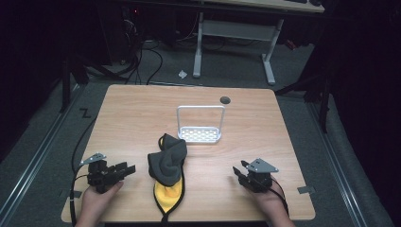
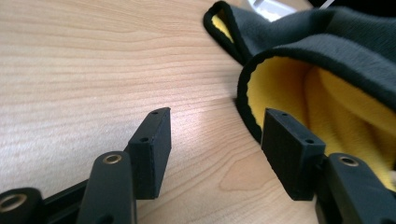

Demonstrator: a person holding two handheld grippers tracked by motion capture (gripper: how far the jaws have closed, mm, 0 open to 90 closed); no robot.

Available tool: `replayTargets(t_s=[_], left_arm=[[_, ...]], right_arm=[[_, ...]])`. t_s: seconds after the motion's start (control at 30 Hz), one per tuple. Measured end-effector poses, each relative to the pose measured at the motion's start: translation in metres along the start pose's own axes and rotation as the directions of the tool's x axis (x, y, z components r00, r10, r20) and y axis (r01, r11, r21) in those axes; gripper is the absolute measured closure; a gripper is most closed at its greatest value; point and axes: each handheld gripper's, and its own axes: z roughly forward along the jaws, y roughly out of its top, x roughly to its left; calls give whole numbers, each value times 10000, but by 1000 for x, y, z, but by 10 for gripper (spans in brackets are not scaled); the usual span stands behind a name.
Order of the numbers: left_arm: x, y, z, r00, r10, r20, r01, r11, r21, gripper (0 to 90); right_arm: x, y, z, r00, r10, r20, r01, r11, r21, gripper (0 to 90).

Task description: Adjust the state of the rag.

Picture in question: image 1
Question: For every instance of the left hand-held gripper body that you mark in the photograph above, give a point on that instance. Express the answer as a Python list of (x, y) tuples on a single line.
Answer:
[(101, 176)]

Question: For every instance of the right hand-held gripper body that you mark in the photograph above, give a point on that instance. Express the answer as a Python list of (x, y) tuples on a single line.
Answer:
[(260, 179)]

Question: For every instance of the grey and yellow cloth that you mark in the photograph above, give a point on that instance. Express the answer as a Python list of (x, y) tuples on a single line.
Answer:
[(167, 167)]

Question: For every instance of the white metal rack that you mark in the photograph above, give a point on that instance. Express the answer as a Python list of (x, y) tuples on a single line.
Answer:
[(199, 135)]

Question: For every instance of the person's right hand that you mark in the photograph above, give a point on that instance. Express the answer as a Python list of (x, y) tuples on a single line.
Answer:
[(272, 201)]

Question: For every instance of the person's left hand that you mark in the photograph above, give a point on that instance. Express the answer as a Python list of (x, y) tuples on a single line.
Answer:
[(96, 203)]

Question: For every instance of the grey tape piece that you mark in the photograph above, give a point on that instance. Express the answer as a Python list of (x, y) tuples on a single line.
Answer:
[(305, 189), (75, 194)]

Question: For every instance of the black round table grommet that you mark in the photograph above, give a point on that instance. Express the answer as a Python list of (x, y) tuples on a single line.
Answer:
[(225, 100)]

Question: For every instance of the black metal stand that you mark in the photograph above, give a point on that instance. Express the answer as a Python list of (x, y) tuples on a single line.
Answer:
[(323, 104), (65, 85)]

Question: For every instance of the white paper scrap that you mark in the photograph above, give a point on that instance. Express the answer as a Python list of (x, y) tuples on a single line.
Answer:
[(182, 74)]

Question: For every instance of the small red object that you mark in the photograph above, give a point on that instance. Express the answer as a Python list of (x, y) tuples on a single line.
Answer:
[(290, 44)]

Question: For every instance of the metal floor rail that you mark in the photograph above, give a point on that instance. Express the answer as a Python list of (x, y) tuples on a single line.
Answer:
[(34, 157), (334, 164)]

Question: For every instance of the white frame desk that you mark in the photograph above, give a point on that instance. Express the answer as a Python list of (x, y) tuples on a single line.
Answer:
[(236, 30)]

